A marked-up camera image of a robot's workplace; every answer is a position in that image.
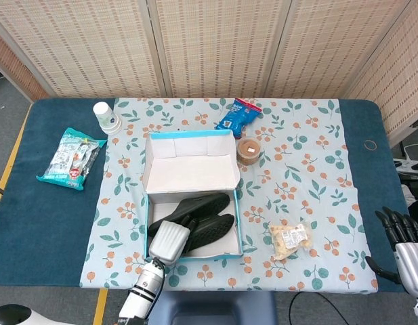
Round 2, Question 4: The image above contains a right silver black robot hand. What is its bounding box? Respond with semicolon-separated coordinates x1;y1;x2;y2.
365;206;418;295

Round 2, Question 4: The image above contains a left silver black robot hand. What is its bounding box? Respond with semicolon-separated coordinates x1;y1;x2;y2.
148;216;199;265

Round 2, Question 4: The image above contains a black slipper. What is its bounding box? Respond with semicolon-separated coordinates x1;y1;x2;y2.
184;213;236;254
147;194;231;238

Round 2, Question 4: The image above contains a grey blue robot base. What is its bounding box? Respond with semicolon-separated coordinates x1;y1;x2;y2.
148;290;278;325

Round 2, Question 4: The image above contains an open blue shoe box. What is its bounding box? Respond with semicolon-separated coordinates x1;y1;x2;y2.
142;129;244;262

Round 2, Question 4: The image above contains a white chair base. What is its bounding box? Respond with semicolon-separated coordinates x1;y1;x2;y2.
393;141;418;177

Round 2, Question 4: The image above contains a clear bag of pale snacks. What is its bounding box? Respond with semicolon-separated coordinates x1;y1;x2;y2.
268;221;314;261

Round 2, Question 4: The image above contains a clear tub with brown snack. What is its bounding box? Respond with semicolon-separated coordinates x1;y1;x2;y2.
236;136;264;167

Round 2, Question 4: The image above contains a dark blue table cover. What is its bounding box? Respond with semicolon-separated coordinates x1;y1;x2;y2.
0;97;418;294

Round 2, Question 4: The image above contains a teal snack package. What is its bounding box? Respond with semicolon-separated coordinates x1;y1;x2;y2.
35;127;108;192

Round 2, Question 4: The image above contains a floral light blue tablecloth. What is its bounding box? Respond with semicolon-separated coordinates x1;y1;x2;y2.
79;97;379;293

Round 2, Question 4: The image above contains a floral paper cup stack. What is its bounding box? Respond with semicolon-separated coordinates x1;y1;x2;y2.
92;101;123;135

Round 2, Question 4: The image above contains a blue snack bag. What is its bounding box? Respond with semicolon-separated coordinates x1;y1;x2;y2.
214;97;263;139

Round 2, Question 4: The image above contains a woven bamboo folding screen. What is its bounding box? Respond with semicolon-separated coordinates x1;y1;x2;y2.
0;0;418;146

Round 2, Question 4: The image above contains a black floor cable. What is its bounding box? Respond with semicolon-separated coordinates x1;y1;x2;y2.
289;290;335;318

